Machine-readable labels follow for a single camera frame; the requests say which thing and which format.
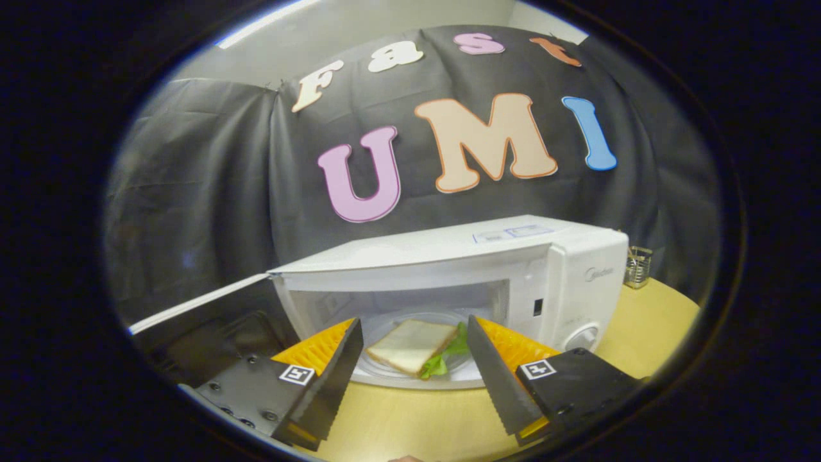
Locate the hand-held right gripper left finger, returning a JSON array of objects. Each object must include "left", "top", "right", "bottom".
[{"left": 194, "top": 318, "right": 364, "bottom": 451}]

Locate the black backdrop cloth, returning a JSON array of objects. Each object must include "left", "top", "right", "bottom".
[{"left": 103, "top": 24, "right": 722, "bottom": 360}]

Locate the lettuce sandwich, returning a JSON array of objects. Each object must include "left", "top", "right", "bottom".
[{"left": 366, "top": 320, "right": 470, "bottom": 379}]

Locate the metal mesh stick holder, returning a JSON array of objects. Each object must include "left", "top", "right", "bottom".
[{"left": 623, "top": 246, "right": 654, "bottom": 289}]

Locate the white microwave oven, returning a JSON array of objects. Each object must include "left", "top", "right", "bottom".
[{"left": 128, "top": 215, "right": 629, "bottom": 390}]

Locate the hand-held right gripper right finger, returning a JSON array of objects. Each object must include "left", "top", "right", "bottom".
[{"left": 466, "top": 314, "right": 645, "bottom": 448}]

